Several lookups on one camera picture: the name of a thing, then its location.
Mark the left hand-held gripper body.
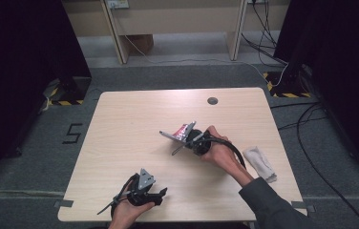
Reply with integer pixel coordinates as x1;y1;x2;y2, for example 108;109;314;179
126;168;158;207

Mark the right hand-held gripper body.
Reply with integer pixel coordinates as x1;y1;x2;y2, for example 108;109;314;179
159;120;213;156

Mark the beige cloth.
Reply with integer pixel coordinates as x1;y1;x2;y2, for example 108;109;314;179
243;146;278;184

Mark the person's right hand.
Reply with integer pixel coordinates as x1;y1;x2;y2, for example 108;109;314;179
201;124;247;177

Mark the person's left hand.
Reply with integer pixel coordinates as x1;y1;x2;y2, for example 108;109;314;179
109;190;156;229

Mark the grey tape piece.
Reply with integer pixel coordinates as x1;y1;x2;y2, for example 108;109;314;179
53;199;74;209
291;200;316;214

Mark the black stand base striped tape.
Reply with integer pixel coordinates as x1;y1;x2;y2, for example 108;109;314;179
51;75;93;107
262;63;312;99

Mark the brown cardboard box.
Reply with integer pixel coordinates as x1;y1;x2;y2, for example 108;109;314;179
123;33;155;55

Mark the beige wooden desk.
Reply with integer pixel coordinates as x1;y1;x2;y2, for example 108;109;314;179
62;0;291;65

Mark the white power socket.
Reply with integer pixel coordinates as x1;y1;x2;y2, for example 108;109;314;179
106;0;130;10

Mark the black curtain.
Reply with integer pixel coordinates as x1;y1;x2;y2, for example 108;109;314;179
272;0;359;182
0;0;92;192

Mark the left hand-held gripper black cable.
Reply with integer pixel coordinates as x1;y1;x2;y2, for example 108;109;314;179
96;173;140;218

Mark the hand-held gripper black cable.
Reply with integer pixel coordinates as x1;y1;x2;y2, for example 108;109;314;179
204;136;247;170
96;173;140;218

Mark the right hand-held gripper black cable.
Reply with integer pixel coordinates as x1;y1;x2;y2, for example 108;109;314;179
204;136;247;170

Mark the white floor cable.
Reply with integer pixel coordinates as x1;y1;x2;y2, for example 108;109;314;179
112;8;289;88

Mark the long black floor cable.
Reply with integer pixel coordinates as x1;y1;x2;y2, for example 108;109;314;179
296;103;359;229

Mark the thin black floor cable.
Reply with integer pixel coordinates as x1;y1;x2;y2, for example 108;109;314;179
269;101;321;110
277;114;328;132

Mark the black cable bundle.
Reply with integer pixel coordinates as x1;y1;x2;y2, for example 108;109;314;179
241;0;289;66

